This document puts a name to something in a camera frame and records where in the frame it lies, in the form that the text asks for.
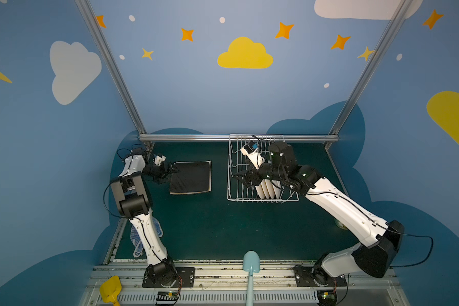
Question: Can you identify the white round plate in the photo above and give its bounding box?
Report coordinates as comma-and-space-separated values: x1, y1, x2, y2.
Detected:
255, 185, 266, 199
261, 180, 271, 199
266, 180, 276, 199
271, 181, 283, 199

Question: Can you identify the black square plate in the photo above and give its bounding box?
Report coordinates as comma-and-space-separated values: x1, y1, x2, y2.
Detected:
169, 161, 212, 195

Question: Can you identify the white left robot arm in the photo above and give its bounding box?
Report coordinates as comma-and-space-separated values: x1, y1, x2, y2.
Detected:
110, 147, 179, 288

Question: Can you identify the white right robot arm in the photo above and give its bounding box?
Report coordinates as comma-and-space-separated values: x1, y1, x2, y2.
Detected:
236, 141, 404, 286

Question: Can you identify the blue dotted work glove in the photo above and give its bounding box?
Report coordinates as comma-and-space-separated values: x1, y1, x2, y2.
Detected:
130, 218, 163, 258

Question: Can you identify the light blue toy shovel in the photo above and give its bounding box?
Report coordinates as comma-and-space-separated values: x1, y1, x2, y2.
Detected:
243, 251, 260, 306

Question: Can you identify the small printed cup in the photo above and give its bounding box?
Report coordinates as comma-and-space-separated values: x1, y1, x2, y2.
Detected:
335, 220, 348, 230

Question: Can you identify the left circuit board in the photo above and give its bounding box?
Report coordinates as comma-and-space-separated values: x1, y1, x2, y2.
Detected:
156, 291, 180, 302

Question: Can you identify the circuit board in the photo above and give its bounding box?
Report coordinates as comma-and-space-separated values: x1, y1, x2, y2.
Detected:
156, 291, 180, 302
317, 291, 337, 306

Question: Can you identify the yellow toy scoop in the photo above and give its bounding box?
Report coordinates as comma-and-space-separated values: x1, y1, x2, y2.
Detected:
99, 275, 122, 306

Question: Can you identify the right circuit board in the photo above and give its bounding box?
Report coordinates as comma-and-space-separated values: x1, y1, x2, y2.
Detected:
317, 291, 337, 306

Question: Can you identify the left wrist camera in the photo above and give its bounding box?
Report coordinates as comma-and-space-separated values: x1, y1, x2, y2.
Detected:
154, 155, 166, 166

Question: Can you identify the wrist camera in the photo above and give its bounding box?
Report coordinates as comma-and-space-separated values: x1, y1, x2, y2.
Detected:
154, 155, 166, 166
240, 140, 265, 170

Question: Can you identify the white wire dish rack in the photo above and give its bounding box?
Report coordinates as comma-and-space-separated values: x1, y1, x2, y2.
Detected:
227, 134, 299, 203

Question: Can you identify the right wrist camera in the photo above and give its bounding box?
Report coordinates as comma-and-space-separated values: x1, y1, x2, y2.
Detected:
240, 140, 265, 170

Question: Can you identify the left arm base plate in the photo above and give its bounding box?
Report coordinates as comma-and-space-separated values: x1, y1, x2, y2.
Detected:
142, 266, 195, 288

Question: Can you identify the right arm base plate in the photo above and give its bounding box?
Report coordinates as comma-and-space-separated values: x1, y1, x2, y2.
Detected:
293, 265, 348, 287

